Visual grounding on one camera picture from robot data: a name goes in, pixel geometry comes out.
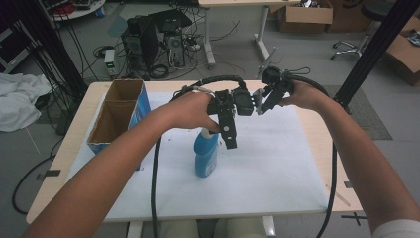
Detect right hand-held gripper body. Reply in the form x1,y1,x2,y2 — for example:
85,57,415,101
261,65,295,97

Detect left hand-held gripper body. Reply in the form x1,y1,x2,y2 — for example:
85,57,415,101
207,87,256,117

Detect blue bottle with white cap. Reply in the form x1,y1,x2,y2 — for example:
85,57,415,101
193,128,221,179

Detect person's right hand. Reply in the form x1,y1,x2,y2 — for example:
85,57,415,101
279,80,330,112

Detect person's left hand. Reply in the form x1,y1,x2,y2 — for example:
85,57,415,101
165,91,222,134

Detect white table mat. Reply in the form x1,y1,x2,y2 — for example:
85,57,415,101
66,91,330,222

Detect open brown cardboard box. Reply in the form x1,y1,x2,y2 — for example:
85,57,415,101
276,0,335,35

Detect white-legged desk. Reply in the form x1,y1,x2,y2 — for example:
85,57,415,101
197,0,279,71

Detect grey floor mat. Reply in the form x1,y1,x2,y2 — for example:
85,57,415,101
322,84,394,142

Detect black metal stand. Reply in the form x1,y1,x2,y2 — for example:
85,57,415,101
6,0,89,97
333,0,420,111

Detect black office chair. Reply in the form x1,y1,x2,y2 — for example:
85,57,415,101
330,0,399,62

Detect black computer tower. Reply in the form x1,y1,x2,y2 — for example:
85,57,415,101
120,8,193,72

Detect open cardboard box blue sides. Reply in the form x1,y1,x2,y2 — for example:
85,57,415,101
86,78,152,172

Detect small grey power supply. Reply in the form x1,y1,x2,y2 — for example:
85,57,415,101
103,49,117,77

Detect person's white sleeve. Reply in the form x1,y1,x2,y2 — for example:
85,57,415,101
370,218,420,238

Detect round white table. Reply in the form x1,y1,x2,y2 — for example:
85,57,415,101
42,0,107,23

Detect white cloth heap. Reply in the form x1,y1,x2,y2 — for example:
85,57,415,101
0,72,53,133

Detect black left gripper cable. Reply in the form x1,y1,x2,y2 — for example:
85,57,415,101
150,74,248,238

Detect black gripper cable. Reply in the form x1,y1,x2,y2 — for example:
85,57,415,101
289,74,339,238
150,74,248,238

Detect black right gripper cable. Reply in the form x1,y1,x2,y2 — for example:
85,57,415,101
289,74,339,238

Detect black floor cable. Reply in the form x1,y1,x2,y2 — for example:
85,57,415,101
11,136,64,216

